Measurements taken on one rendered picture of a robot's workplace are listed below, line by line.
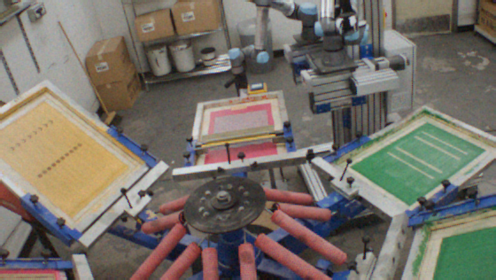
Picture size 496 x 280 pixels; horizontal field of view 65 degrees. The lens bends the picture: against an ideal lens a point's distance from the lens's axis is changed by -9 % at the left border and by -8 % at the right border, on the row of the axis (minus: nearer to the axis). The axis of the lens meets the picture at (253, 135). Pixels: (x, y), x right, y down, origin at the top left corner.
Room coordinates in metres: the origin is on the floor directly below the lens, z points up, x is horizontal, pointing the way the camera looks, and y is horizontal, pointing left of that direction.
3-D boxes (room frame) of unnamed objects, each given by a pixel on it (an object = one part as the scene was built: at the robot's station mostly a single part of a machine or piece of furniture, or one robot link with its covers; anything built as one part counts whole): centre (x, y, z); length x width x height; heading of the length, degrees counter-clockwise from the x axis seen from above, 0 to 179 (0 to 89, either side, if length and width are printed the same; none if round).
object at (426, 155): (1.55, -0.67, 1.05); 1.08 x 0.61 x 0.23; 116
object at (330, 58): (2.28, -0.55, 1.31); 0.15 x 0.15 x 0.10
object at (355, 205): (1.42, -0.42, 0.90); 1.24 x 0.06 x 0.06; 116
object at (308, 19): (2.78, -0.52, 1.42); 0.13 x 0.12 x 0.14; 33
